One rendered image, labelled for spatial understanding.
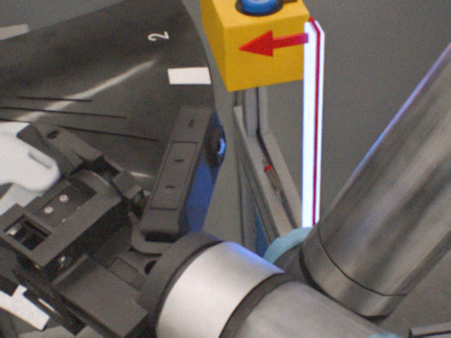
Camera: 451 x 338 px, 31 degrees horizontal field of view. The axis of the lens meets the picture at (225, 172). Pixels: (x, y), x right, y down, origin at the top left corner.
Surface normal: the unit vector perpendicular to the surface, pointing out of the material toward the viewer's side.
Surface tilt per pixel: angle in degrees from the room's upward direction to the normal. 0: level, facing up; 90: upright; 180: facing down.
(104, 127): 16
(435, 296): 0
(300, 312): 7
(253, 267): 22
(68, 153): 31
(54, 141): 7
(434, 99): 64
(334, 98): 90
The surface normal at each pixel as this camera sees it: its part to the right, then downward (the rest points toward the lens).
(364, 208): -0.83, 0.00
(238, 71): 0.21, 0.64
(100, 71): 0.07, -0.68
